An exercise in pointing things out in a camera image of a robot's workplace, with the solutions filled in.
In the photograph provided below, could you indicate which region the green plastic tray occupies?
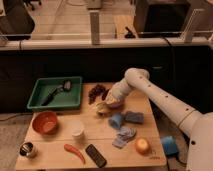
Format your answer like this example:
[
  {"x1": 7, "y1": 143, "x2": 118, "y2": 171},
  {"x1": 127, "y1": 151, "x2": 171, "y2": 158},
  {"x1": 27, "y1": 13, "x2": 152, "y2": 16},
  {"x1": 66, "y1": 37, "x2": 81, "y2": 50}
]
[{"x1": 27, "y1": 76, "x2": 82, "y2": 112}]

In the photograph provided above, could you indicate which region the black remote control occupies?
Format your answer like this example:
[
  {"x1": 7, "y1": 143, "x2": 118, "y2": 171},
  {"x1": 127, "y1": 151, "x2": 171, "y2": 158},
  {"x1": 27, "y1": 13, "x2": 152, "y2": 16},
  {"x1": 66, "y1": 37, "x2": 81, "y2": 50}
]
[{"x1": 85, "y1": 144, "x2": 107, "y2": 168}]

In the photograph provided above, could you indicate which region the grey blue cloth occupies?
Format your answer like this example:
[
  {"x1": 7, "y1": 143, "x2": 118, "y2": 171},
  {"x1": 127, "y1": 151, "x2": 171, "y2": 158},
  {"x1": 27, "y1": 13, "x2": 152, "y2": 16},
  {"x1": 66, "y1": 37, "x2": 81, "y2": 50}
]
[{"x1": 112, "y1": 126, "x2": 137, "y2": 149}]

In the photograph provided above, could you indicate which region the orange bowl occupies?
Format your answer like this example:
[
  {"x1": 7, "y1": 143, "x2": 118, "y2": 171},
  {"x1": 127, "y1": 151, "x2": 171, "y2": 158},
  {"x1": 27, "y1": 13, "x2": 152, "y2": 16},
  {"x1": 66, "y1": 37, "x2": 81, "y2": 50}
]
[{"x1": 32, "y1": 111, "x2": 58, "y2": 135}]

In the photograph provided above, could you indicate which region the white horizontal rail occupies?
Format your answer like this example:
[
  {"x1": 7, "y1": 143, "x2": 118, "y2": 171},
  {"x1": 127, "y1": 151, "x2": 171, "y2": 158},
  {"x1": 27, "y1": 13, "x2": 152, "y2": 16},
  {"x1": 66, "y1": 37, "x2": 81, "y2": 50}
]
[{"x1": 0, "y1": 37, "x2": 213, "y2": 51}]

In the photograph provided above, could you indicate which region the orange red chili pepper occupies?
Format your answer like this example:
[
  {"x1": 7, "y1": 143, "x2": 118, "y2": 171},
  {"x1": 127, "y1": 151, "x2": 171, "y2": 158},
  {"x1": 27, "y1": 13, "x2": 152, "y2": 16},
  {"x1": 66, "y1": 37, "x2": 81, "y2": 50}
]
[{"x1": 64, "y1": 144, "x2": 86, "y2": 164}]

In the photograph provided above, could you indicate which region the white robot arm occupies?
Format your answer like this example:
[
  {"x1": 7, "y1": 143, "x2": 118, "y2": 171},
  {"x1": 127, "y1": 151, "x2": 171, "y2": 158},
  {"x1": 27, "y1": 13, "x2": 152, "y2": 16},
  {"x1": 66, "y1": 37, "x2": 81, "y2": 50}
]
[{"x1": 106, "y1": 68, "x2": 213, "y2": 171}]

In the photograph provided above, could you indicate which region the dark red grape bunch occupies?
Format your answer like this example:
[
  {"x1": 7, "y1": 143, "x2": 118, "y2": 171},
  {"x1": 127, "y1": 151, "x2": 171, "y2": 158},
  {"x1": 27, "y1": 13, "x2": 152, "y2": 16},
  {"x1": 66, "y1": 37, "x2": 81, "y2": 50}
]
[{"x1": 88, "y1": 84, "x2": 109, "y2": 104}]

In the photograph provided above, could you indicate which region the wooden board table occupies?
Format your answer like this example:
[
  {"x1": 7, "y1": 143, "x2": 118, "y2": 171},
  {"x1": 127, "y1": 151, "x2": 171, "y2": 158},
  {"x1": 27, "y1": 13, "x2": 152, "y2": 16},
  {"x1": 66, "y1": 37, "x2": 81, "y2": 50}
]
[{"x1": 15, "y1": 83, "x2": 166, "y2": 171}]

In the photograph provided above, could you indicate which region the yellow banana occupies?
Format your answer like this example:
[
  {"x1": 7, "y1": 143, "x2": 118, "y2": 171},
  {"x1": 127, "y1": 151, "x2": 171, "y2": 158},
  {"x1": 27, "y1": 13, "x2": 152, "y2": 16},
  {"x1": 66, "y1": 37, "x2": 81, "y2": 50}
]
[{"x1": 96, "y1": 102, "x2": 110, "y2": 115}]

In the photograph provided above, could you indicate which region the blue cup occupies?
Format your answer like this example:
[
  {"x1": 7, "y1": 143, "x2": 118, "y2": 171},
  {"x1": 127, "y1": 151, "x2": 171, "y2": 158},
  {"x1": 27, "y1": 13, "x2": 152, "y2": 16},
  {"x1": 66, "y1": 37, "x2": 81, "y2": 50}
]
[{"x1": 108, "y1": 113, "x2": 124, "y2": 130}]

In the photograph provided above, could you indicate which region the black handled dish brush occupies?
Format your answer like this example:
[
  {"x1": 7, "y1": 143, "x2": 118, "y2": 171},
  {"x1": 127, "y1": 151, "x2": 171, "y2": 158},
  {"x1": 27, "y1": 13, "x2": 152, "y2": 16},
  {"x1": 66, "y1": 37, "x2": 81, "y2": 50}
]
[{"x1": 42, "y1": 80, "x2": 72, "y2": 106}]

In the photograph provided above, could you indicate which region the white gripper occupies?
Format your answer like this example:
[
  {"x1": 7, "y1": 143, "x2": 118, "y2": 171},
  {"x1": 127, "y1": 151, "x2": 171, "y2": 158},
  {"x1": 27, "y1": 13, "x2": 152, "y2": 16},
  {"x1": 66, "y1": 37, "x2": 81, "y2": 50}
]
[{"x1": 106, "y1": 79, "x2": 133, "y2": 102}]

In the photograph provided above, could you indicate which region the purple bowl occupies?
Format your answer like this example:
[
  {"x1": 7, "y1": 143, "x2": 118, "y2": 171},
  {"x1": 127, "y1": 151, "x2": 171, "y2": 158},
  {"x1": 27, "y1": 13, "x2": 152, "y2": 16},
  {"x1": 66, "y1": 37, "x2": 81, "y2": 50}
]
[{"x1": 106, "y1": 98, "x2": 124, "y2": 109}]

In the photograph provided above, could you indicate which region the white cup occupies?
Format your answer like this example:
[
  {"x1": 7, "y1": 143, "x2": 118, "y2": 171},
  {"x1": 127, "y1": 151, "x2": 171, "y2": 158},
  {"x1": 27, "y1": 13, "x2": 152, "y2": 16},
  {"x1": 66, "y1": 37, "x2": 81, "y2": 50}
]
[{"x1": 71, "y1": 120, "x2": 85, "y2": 139}]

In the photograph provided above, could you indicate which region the silver metal can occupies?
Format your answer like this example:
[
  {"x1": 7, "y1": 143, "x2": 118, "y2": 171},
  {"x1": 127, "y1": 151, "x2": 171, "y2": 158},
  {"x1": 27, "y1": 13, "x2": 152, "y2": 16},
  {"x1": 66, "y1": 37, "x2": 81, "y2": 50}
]
[{"x1": 19, "y1": 142, "x2": 37, "y2": 158}]

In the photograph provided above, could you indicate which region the orange fruit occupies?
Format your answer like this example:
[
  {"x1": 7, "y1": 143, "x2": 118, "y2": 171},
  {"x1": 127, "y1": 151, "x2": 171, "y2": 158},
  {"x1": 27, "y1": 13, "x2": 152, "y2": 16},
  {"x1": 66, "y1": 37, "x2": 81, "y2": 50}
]
[{"x1": 135, "y1": 138, "x2": 150, "y2": 154}]

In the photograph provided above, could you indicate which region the black office chair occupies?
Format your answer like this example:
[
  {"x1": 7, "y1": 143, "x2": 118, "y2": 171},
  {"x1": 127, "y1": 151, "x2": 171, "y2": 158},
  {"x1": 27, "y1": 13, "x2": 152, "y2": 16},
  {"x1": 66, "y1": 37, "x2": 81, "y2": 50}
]
[{"x1": 0, "y1": 0, "x2": 35, "y2": 41}]

